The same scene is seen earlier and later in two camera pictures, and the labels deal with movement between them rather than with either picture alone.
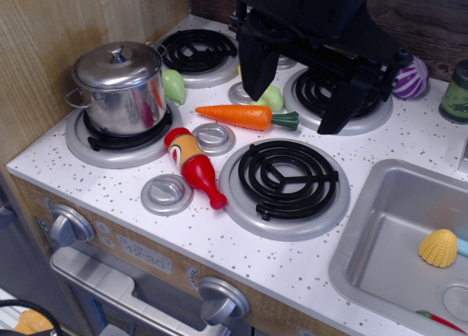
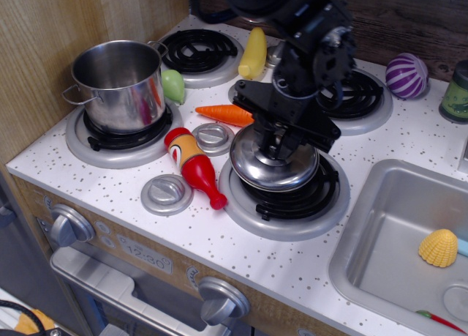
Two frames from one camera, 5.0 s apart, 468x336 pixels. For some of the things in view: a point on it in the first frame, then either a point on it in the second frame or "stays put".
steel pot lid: (117, 66) → (252, 166)
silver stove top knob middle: (214, 139) stays put
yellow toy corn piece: (439, 248) stays put
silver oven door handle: (111, 287) stays put
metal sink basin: (382, 208) stays put
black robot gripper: (332, 25) → (291, 111)
